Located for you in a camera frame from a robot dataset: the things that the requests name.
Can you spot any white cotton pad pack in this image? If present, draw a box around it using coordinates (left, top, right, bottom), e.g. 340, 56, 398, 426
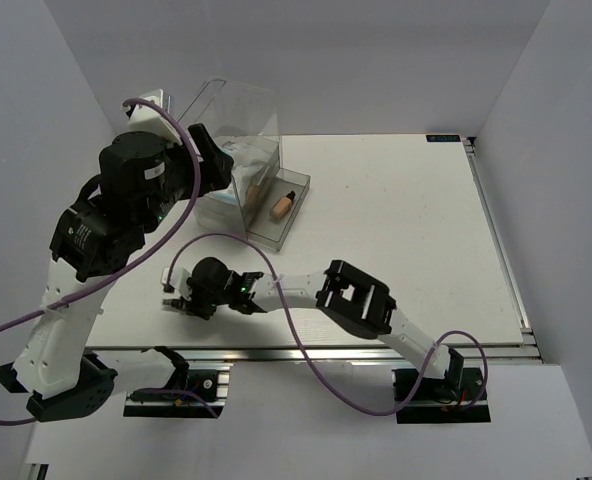
220, 141, 266, 166
209, 165, 257, 205

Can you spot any smoked acrylic drawer organizer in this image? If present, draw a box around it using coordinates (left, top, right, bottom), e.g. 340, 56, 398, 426
193, 138, 310, 251

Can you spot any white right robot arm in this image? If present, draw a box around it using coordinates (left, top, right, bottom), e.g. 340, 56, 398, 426
161, 257, 464, 399

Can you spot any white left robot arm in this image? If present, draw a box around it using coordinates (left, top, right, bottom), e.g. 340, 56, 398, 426
0, 124, 234, 422

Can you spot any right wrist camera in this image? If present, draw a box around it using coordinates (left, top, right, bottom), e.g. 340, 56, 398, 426
160, 267, 191, 298

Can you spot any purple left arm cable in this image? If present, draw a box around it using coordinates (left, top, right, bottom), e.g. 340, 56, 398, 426
0, 99, 205, 426

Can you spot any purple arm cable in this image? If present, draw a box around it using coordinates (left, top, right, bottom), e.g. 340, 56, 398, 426
0, 99, 205, 426
168, 233, 488, 417

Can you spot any aluminium front rail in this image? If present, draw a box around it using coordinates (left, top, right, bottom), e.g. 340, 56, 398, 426
110, 344, 542, 364

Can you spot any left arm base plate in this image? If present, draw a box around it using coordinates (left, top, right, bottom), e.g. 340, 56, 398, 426
123, 347, 225, 419

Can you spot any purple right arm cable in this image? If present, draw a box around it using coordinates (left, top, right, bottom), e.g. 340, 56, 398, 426
168, 233, 488, 417

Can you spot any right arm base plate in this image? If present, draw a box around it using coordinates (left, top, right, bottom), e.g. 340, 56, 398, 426
396, 368, 491, 425

